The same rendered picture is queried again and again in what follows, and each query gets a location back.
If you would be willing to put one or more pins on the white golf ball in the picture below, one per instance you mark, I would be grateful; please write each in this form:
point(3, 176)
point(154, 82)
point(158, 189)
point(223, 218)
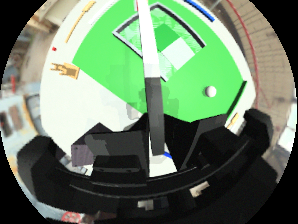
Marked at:
point(210, 91)

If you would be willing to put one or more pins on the green flat mat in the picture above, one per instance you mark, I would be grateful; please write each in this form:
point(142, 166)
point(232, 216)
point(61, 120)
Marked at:
point(114, 65)

